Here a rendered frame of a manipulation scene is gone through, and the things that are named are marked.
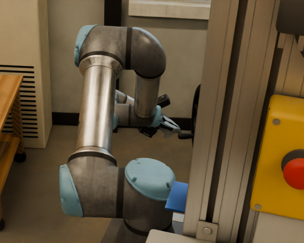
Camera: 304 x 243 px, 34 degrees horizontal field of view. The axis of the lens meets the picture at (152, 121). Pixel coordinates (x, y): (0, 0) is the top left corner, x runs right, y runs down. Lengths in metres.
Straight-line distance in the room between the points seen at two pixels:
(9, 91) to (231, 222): 2.03
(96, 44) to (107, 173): 0.37
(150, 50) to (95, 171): 0.39
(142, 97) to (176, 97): 1.66
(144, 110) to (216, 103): 1.04
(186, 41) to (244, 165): 2.45
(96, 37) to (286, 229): 0.86
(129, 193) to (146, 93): 0.48
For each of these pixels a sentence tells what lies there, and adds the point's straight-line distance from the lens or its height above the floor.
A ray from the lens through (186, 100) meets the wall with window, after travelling 3.22.
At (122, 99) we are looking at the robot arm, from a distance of 1.79.
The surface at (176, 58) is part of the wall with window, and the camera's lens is 3.09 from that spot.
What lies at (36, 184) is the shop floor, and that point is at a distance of 2.82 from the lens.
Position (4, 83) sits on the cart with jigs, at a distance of 2.69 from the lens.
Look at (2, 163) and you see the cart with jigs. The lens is 2.69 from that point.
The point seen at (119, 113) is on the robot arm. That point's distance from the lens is 1.70.
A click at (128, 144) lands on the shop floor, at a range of 3.13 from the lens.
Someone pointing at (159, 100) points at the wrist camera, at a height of 0.86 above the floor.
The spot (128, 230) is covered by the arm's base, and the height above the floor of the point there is 0.90.
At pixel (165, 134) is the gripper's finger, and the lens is 1.88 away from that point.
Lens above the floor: 1.71
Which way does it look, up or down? 30 degrees down
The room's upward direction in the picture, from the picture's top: 4 degrees clockwise
